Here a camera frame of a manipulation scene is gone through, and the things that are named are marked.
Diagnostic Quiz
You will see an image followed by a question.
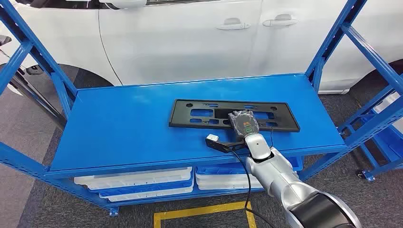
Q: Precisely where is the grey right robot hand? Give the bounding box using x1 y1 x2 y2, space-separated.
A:
228 110 260 141

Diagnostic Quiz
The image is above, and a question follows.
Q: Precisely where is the black plastic frame part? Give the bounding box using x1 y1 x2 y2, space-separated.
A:
168 99 301 133

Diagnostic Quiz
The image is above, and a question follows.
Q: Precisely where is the blue metal shelf rack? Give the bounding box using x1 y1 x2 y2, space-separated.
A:
0 0 403 217
346 124 403 182

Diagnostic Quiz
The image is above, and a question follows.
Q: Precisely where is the white car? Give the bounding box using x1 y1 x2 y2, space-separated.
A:
0 0 403 95

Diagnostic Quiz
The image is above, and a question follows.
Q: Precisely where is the yellow floor tape square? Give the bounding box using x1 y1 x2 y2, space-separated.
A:
153 201 257 228

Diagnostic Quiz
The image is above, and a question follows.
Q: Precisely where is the black tripod stand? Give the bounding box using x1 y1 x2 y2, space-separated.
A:
0 35 68 130

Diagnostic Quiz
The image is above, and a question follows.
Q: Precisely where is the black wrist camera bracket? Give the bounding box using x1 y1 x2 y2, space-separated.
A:
205 138 246 154

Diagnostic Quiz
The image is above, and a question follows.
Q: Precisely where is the black cable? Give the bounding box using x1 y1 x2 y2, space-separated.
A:
230 149 278 228

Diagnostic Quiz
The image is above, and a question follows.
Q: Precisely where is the white car door handle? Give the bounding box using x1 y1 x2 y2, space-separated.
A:
216 18 251 31
262 14 299 27

